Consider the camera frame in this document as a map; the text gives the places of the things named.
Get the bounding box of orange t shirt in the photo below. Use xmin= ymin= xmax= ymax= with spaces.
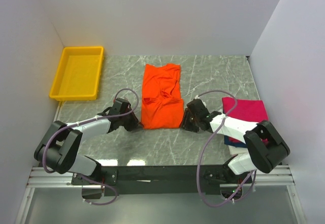
xmin=141 ymin=63 xmax=184 ymax=130

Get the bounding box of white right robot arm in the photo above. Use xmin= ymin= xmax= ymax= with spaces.
xmin=180 ymin=98 xmax=290 ymax=183

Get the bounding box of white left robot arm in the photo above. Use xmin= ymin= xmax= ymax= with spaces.
xmin=34 ymin=98 xmax=140 ymax=184

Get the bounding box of navy blue folded t shirt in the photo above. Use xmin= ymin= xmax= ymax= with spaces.
xmin=224 ymin=136 xmax=247 ymax=148

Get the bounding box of yellow plastic tray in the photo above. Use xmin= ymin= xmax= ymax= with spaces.
xmin=49 ymin=46 xmax=104 ymax=102

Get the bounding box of magenta folded t shirt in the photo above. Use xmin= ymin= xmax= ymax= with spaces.
xmin=221 ymin=96 xmax=269 ymax=145

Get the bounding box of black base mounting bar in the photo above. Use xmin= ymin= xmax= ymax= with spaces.
xmin=71 ymin=165 xmax=253 ymax=199

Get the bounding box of aluminium frame rail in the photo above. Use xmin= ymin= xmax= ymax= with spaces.
xmin=27 ymin=165 xmax=295 ymax=188

